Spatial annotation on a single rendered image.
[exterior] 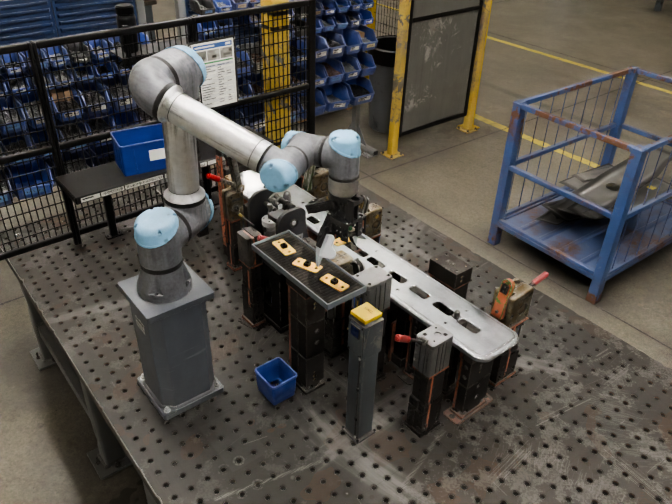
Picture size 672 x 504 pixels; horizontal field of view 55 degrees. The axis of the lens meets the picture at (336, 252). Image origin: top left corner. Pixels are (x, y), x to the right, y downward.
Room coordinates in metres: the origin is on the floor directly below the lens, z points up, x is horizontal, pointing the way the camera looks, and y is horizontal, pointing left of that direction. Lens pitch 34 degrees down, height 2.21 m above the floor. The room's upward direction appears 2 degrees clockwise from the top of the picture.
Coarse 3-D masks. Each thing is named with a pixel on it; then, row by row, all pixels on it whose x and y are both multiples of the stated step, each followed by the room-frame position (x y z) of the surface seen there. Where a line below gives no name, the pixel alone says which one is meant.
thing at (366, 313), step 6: (360, 306) 1.33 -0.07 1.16; (366, 306) 1.33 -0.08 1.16; (372, 306) 1.33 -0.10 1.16; (354, 312) 1.30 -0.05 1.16; (360, 312) 1.30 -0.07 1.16; (366, 312) 1.30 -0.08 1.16; (372, 312) 1.30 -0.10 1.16; (378, 312) 1.30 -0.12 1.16; (360, 318) 1.28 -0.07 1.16; (366, 318) 1.28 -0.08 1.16; (372, 318) 1.28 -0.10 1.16
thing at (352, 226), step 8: (336, 200) 1.38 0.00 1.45; (344, 200) 1.38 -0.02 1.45; (352, 200) 1.37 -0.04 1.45; (360, 200) 1.38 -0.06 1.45; (336, 208) 1.40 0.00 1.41; (344, 208) 1.39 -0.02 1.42; (352, 208) 1.37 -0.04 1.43; (328, 216) 1.40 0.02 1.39; (336, 216) 1.39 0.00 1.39; (344, 216) 1.39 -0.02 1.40; (352, 216) 1.37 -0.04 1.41; (360, 216) 1.41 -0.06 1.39; (328, 224) 1.39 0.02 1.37; (336, 224) 1.38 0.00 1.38; (344, 224) 1.36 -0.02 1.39; (352, 224) 1.36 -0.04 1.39; (360, 224) 1.39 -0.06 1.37; (336, 232) 1.39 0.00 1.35; (344, 232) 1.37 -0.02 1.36; (352, 232) 1.39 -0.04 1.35; (360, 232) 1.39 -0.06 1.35; (344, 240) 1.36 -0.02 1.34
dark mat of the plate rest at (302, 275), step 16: (272, 240) 1.63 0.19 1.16; (288, 240) 1.64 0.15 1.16; (272, 256) 1.55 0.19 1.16; (288, 256) 1.55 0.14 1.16; (304, 256) 1.55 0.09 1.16; (288, 272) 1.47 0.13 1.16; (304, 272) 1.47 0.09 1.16; (320, 272) 1.47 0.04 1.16; (336, 272) 1.48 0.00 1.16; (320, 288) 1.40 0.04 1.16; (352, 288) 1.40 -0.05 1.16
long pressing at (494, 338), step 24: (312, 216) 2.06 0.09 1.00; (360, 240) 1.90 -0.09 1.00; (384, 264) 1.76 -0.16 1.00; (408, 264) 1.76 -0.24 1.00; (408, 288) 1.63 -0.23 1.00; (432, 288) 1.63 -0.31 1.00; (408, 312) 1.51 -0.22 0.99; (432, 312) 1.51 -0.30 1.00; (480, 312) 1.52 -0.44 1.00; (456, 336) 1.40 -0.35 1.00; (480, 336) 1.41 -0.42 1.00; (504, 336) 1.41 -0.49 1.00; (480, 360) 1.31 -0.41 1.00
